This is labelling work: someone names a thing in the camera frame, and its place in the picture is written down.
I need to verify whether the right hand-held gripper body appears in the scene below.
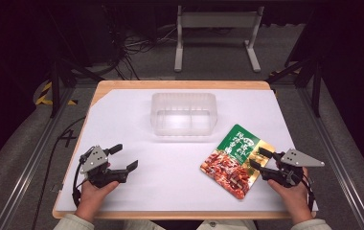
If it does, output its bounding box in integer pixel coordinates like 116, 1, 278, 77
259, 148, 326, 189

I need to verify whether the green and red food packet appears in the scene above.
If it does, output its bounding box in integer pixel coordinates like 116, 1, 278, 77
199, 124, 277, 200

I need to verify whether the white metal stand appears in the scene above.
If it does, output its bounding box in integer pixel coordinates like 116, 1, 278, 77
173, 5, 265, 74

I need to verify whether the person's sleeve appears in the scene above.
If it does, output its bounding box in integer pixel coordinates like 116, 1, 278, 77
53, 213, 96, 230
289, 218, 333, 230

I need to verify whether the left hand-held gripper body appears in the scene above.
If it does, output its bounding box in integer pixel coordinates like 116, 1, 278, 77
79, 145, 129, 189

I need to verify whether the black metal stand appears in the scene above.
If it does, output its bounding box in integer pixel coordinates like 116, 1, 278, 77
265, 6, 328, 119
39, 6, 105, 119

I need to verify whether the white paper sheet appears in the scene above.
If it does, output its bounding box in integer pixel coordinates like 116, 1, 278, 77
55, 88, 319, 213

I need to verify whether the clear plastic container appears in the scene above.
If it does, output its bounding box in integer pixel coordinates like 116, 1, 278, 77
149, 92, 218, 137

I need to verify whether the person's right sleeve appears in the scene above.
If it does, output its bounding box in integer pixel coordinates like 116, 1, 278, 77
289, 218, 333, 230

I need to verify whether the black floor cable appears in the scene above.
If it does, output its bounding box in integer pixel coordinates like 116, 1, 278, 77
30, 116, 87, 230

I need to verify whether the person's right hand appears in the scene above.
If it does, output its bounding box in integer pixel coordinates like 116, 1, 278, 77
266, 160, 314, 226

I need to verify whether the aluminium rail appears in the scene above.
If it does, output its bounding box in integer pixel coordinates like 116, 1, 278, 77
0, 85, 76, 230
298, 85, 364, 230

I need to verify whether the wooden table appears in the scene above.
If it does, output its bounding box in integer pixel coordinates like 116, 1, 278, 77
52, 80, 318, 220

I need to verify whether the yellow and black hazard tape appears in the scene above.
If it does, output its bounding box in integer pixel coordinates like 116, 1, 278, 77
34, 81, 79, 106

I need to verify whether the bundle of black cables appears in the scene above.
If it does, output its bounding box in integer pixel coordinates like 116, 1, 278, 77
83, 3, 178, 81

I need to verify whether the person's left hand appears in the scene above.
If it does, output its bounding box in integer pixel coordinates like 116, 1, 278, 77
74, 180, 121, 223

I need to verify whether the person's left sleeve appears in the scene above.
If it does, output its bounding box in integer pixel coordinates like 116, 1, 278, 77
53, 213, 96, 230

